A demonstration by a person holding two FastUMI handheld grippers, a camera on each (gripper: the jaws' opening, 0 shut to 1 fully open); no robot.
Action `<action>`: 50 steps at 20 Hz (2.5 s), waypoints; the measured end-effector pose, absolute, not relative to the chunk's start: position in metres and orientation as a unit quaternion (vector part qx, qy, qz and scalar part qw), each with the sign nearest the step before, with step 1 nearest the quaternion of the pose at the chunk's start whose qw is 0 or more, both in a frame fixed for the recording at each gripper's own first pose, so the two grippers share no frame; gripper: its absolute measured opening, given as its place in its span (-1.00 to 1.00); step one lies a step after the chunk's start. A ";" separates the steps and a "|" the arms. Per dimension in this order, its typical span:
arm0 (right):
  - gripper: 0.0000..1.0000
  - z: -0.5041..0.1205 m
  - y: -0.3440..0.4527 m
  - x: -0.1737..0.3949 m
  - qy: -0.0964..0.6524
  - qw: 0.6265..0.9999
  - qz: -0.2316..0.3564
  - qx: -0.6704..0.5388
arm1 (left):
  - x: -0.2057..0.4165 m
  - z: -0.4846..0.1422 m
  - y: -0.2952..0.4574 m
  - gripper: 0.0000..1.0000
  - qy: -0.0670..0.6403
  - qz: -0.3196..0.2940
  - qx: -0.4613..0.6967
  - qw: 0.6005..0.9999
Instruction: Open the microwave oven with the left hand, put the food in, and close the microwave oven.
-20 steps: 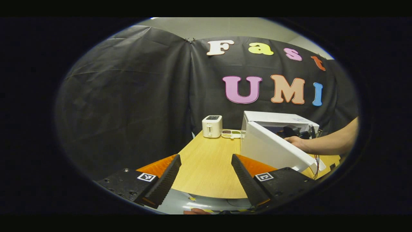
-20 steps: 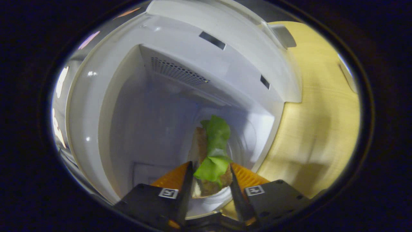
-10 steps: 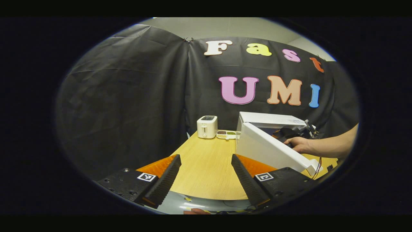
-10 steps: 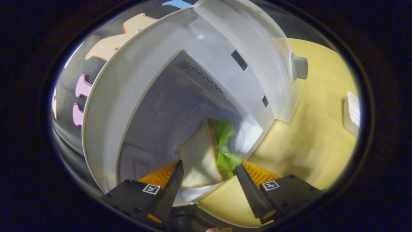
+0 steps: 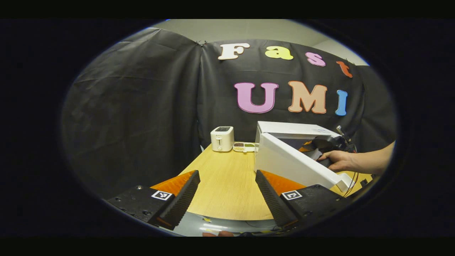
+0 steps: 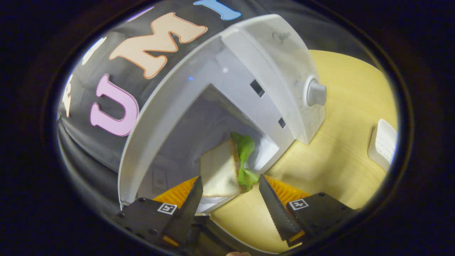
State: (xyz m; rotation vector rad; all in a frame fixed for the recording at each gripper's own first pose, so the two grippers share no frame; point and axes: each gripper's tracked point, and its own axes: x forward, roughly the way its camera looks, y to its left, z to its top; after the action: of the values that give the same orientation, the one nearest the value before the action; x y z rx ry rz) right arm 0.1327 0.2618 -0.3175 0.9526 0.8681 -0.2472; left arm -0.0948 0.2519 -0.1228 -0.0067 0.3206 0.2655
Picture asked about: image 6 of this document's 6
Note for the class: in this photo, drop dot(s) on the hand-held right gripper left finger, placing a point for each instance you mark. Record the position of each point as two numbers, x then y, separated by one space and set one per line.
188 217

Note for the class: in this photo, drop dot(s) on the white microwave oven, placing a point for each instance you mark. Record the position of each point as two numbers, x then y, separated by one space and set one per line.
270 64

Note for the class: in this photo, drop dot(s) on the lettuce sandwich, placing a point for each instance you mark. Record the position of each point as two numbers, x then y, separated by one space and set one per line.
220 170

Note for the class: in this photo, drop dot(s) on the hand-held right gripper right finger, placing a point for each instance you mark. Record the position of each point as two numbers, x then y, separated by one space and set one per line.
275 213

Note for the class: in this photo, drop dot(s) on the white plastic tray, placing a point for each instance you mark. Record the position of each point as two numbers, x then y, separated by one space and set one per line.
382 145

